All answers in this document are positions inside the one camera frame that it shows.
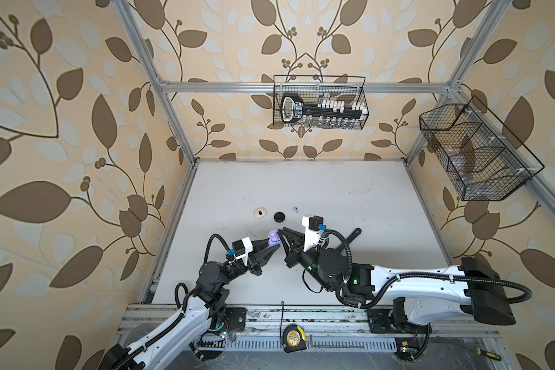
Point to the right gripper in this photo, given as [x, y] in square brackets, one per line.
[296, 240]

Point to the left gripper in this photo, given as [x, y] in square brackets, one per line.
[255, 263]

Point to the purple round earbud case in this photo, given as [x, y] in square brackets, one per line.
[274, 238]

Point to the black round earbud case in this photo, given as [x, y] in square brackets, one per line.
[279, 217]

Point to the white earbud charging case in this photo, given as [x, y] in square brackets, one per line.
[260, 213]

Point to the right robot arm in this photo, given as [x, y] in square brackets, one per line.
[418, 297]

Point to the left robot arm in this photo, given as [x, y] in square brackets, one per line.
[200, 309]

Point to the green pipe wrench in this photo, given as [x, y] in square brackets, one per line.
[354, 235]

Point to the yellow black tape measure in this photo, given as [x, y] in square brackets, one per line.
[293, 339]

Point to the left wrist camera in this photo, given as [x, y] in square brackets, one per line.
[240, 251]

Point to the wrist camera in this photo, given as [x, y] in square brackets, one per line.
[314, 227]
[240, 251]

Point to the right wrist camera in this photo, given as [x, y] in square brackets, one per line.
[314, 227]

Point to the black wire basket back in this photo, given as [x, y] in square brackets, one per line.
[347, 88]

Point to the black wire basket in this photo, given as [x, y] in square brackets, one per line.
[483, 157]
[347, 88]

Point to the black wire basket right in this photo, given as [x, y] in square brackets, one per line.
[483, 157]

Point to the yellow handled screwdriver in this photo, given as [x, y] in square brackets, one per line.
[489, 354]

